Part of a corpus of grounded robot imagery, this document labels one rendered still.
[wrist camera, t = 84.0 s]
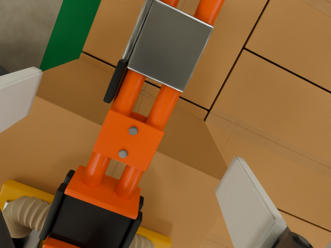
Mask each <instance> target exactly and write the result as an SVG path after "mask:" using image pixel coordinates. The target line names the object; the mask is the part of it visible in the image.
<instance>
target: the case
mask: <svg viewBox="0 0 331 248"><path fill-rule="evenodd" d="M111 78H112V75H111V74H109V73H107V72H105V71H103V70H100V69H98V68H96V67H94V66H92V65H90V64H88V63H86V62H84V61H82V60H80V59H76V60H73V61H70V62H67V63H64V64H62V65H59V66H57V67H54V68H51V69H48V70H46V71H43V76H42V78H41V81H40V84H39V87H38V89H37V92H36V95H35V98H34V101H33V104H32V107H31V110H30V113H29V115H27V116H25V117H24V118H22V119H21V120H20V121H18V122H17V123H15V124H13V125H12V126H10V127H9V128H7V129H6V130H4V131H3V132H1V133H0V191H1V188H2V185H3V184H4V183H5V182H6V181H7V180H8V179H10V180H14V181H16V182H19V183H22V184H25V185H27V186H31V187H33V188H36V189H39V190H42V191H44V192H47V193H49V194H52V195H55V194H56V192H57V189H58V188H59V186H60V185H61V183H63V182H64V180H65V178H66V175H67V174H68V172H69V170H74V171H76V170H77V168H78V166H79V165H82V166H85V167H86V166H87V164H88V161H89V159H90V157H91V154H92V152H93V148H94V145H95V143H96V140H97V138H98V135H99V133H100V130H101V128H102V125H103V123H104V120H105V118H106V115H107V113H108V110H109V109H110V107H111V105H112V102H113V100H114V98H113V100H112V101H111V103H106V102H104V101H103V99H104V96H105V94H106V91H107V89H108V86H109V83H110V81H111ZM156 98H157V97H155V96H153V95H151V94H149V93H147V92H145V91H143V90H141V91H140V93H139V95H138V98H137V100H136V102H135V105H134V107H133V109H132V111H134V112H137V113H139V114H141V115H144V116H146V117H148V115H149V113H150V111H151V109H152V107H153V104H154V102H155V100H156ZM164 132H165V133H164V135H163V137H162V139H161V142H160V144H159V146H158V148H157V150H156V152H155V154H154V156H153V158H152V160H151V163H150V165H149V167H148V169H147V171H144V172H143V175H142V177H141V179H140V181H139V183H138V185H137V187H139V188H141V190H140V196H143V197H144V202H143V206H142V208H141V212H142V222H141V224H140V227H143V228H146V229H149V230H151V231H154V232H157V233H159V234H162V235H165V236H168V237H170V238H171V246H170V248H200V247H201V246H202V244H203V243H204V241H205V239H206V238H207V236H208V235H209V233H210V232H211V230H212V229H213V227H214V226H215V224H216V222H217V221H218V219H219V218H220V216H221V215H222V211H221V208H220V205H219V202H218V200H217V197H216V194H215V189H216V187H217V186H218V184H219V182H220V181H221V179H222V177H223V176H224V174H225V172H226V170H227V169H228V167H227V165H226V163H225V161H224V159H223V157H222V155H221V153H220V151H219V149H218V147H217V145H216V143H215V141H214V140H213V138H212V136H211V134H210V132H209V130H208V128H207V126H206V124H205V122H204V120H202V119H200V118H198V117H196V116H194V115H192V114H190V113H188V112H186V111H184V110H182V109H180V108H178V107H176V106H175V107H174V109H173V111H172V113H171V115H170V117H169V119H168V122H167V124H166V126H165V128H164ZM125 167H126V164H125V163H122V162H120V161H117V160H115V159H111V160H110V163H109V165H108V167H107V170H106V172H105V174H106V175H108V176H111V177H114V178H116V179H120V177H121V175H122V173H123V171H124V169H125Z"/></svg>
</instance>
